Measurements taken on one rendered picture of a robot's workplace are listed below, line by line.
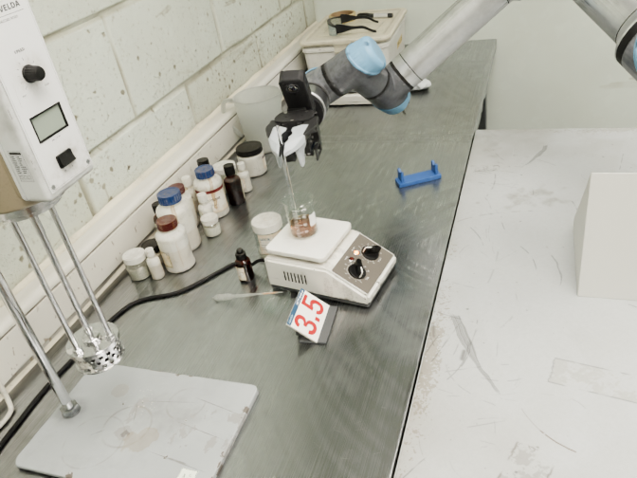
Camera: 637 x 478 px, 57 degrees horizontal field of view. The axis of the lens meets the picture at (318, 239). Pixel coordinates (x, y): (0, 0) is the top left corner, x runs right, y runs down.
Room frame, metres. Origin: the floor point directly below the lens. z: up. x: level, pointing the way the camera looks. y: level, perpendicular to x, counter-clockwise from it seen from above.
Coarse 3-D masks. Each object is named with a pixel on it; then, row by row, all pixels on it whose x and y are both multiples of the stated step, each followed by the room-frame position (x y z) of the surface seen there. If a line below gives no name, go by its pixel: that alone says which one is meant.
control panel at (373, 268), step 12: (360, 240) 0.89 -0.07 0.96; (348, 252) 0.85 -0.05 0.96; (360, 252) 0.86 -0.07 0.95; (384, 252) 0.87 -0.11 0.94; (348, 264) 0.83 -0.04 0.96; (372, 264) 0.84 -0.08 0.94; (384, 264) 0.84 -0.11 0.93; (348, 276) 0.80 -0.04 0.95; (372, 276) 0.81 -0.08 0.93; (360, 288) 0.78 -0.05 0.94
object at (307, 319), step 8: (304, 296) 0.79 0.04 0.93; (312, 296) 0.80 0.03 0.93; (304, 304) 0.77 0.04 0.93; (312, 304) 0.78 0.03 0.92; (320, 304) 0.78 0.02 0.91; (296, 312) 0.75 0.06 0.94; (304, 312) 0.76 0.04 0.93; (312, 312) 0.76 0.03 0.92; (320, 312) 0.77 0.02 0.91; (296, 320) 0.73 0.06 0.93; (304, 320) 0.74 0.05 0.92; (312, 320) 0.75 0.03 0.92; (320, 320) 0.75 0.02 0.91; (304, 328) 0.72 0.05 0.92; (312, 328) 0.73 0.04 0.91; (312, 336) 0.71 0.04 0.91
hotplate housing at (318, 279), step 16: (352, 240) 0.88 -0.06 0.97; (272, 256) 0.87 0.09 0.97; (336, 256) 0.84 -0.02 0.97; (272, 272) 0.87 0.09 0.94; (288, 272) 0.85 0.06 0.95; (304, 272) 0.83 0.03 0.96; (320, 272) 0.81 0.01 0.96; (384, 272) 0.83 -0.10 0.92; (288, 288) 0.85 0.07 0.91; (304, 288) 0.83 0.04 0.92; (320, 288) 0.81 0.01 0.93; (336, 288) 0.80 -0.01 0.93; (352, 288) 0.78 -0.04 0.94; (368, 304) 0.77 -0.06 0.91
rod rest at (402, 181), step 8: (432, 160) 1.19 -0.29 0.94; (432, 168) 1.19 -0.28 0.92; (400, 176) 1.17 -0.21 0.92; (408, 176) 1.19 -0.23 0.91; (416, 176) 1.18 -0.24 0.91; (424, 176) 1.17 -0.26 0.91; (432, 176) 1.17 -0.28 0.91; (440, 176) 1.17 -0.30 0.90; (400, 184) 1.16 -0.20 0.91; (408, 184) 1.16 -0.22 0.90
